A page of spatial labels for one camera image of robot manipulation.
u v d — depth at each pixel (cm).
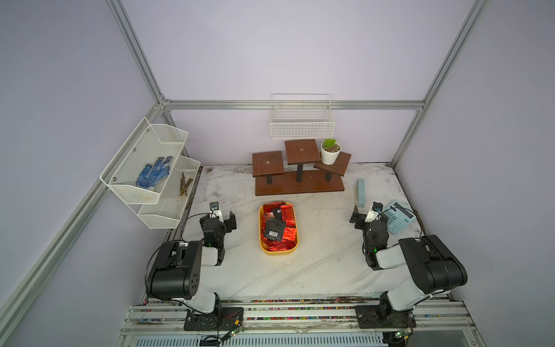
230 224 88
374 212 78
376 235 70
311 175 114
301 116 95
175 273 45
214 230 71
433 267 46
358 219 84
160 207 90
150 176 76
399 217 98
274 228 88
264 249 84
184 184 95
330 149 95
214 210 80
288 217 92
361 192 104
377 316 73
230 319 73
